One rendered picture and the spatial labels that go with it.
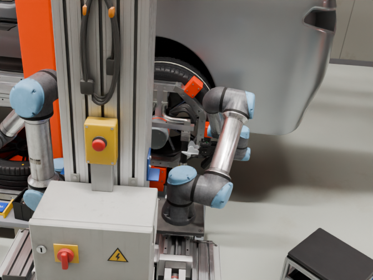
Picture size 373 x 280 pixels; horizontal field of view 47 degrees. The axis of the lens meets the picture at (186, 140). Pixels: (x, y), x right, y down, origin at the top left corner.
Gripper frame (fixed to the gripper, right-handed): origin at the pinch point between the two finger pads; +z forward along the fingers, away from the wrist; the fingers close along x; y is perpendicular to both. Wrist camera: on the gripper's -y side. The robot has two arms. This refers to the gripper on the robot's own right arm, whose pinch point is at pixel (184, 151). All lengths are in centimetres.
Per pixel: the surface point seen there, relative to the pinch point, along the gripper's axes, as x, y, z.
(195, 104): -20.2, 19.5, -3.7
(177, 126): -1.3, 14.1, 4.5
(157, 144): -6.2, -0.7, 15.0
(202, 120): -19.9, 10.1, -8.7
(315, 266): 26, -49, -77
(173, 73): -28.6, 33.1, 10.5
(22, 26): 7, 62, 80
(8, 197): -3, -47, 104
